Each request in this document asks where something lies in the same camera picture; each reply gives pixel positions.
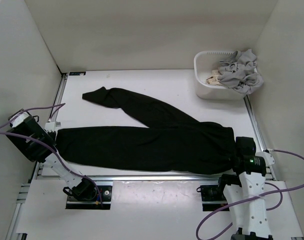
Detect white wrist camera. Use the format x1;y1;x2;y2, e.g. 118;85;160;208
44;121;62;132
255;150;275;166

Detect grey crumpled garment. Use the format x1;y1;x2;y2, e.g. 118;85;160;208
217;49;264;96

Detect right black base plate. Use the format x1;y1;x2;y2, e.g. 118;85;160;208
197;185;228;212

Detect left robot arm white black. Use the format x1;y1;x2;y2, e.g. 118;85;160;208
6;110;102;203

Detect white plastic basket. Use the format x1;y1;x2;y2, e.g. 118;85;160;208
193;50;245;101

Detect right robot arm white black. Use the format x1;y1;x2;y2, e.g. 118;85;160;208
205;137;274;240

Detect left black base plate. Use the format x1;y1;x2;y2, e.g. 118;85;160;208
63;185;113;210

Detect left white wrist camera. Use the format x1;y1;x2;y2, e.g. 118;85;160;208
44;121;62;132

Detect beige crumpled garment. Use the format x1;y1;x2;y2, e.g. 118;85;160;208
205;70;222;86

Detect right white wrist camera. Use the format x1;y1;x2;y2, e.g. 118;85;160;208
255;150;275;166

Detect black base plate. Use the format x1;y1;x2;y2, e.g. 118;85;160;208
63;185;113;210
197;185;228;212

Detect black trousers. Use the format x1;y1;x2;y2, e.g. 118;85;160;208
56;87;236;175

